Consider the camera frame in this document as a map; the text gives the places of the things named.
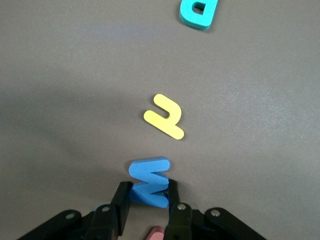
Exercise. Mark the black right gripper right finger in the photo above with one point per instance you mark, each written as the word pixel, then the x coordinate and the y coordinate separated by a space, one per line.
pixel 178 217

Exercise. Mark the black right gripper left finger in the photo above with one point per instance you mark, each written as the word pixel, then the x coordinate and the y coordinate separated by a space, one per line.
pixel 122 205

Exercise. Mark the pink foam letter w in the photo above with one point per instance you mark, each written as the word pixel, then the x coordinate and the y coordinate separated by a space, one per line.
pixel 156 233

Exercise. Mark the blue foam uppercase M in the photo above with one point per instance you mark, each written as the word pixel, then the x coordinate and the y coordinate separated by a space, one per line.
pixel 150 180

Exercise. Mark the yellow foam lowercase h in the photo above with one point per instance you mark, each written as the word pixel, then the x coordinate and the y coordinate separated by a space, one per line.
pixel 172 125

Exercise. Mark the teal foam letter R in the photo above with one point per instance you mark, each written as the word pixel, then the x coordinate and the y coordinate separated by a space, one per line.
pixel 186 15

